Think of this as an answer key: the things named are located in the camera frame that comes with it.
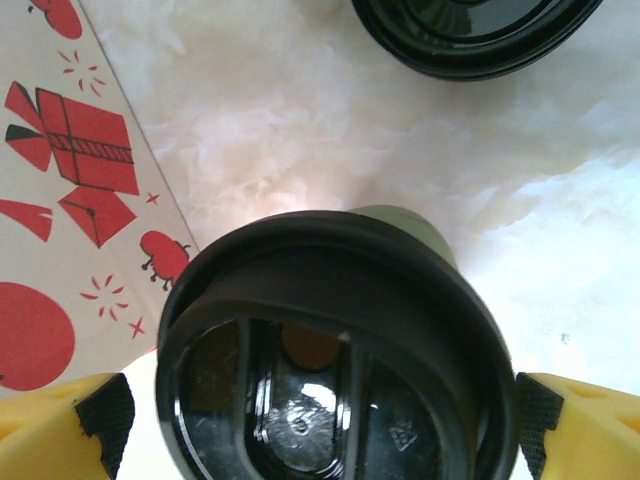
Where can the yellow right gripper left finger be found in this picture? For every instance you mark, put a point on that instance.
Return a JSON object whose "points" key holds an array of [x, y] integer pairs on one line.
{"points": [[45, 430]]}

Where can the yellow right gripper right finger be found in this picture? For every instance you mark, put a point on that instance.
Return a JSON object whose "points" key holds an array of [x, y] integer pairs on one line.
{"points": [[600, 435]]}

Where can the white red-print paper gift bag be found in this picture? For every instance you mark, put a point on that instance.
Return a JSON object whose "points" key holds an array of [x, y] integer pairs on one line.
{"points": [[60, 200]]}

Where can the green paper coffee cup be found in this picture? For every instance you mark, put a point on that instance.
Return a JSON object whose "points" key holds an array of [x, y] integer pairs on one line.
{"points": [[420, 227]]}

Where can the black coffee cup lid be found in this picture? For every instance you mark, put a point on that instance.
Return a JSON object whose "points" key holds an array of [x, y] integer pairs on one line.
{"points": [[325, 270]]}

